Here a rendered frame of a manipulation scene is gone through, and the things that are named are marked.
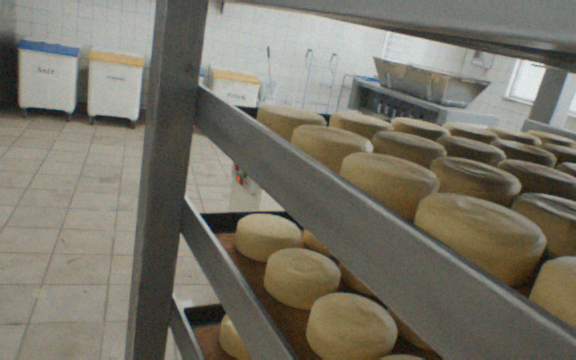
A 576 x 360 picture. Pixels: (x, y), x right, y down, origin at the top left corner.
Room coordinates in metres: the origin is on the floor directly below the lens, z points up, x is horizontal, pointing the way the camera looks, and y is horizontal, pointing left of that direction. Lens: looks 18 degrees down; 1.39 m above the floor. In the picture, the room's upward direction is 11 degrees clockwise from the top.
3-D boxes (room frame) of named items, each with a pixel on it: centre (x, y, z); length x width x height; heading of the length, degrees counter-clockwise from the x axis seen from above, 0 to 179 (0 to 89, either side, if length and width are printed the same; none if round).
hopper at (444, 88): (2.35, -0.56, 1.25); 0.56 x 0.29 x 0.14; 30
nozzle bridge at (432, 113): (2.35, -0.56, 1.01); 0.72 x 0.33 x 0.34; 30
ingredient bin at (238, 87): (5.52, 0.87, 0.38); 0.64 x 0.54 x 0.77; 18
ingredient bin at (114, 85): (5.07, 2.09, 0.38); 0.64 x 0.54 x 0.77; 21
